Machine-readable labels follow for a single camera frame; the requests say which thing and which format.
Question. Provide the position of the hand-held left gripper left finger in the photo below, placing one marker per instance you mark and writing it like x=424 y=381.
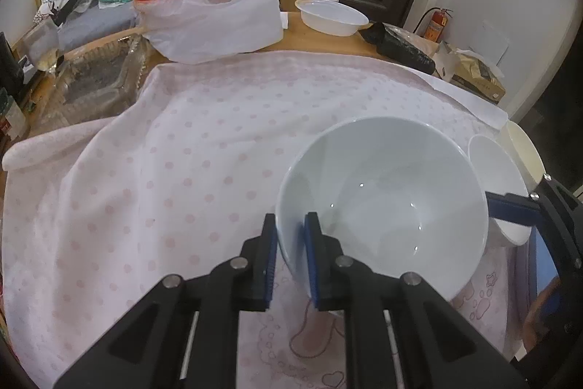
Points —
x=272 y=263

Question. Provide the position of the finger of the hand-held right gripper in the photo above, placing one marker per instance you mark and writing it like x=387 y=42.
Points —
x=510 y=209

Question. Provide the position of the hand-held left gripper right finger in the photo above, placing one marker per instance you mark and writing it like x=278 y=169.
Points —
x=311 y=261

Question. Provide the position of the small white bowl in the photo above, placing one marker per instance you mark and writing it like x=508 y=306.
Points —
x=494 y=170

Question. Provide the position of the large white bowl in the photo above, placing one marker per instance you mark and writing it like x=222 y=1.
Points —
x=391 y=197

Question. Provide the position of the cream bowl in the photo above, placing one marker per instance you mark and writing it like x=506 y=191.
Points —
x=524 y=152

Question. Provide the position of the pink dotted tablecloth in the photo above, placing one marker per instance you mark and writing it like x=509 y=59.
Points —
x=173 y=170

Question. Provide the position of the black plastic bag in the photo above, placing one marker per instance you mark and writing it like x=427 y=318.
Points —
x=401 y=45

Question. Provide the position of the red fire extinguisher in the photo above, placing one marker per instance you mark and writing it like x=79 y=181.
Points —
x=436 y=24

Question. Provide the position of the white plastic container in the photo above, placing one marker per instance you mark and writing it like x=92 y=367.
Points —
x=330 y=17

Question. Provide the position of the white plastic bag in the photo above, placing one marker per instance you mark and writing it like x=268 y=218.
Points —
x=218 y=24

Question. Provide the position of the clear plastic tray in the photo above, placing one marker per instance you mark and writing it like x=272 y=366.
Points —
x=98 y=74

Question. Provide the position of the green box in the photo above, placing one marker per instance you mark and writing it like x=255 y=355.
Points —
x=10 y=113

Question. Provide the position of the white wall panel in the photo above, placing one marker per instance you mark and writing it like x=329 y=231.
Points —
x=494 y=40

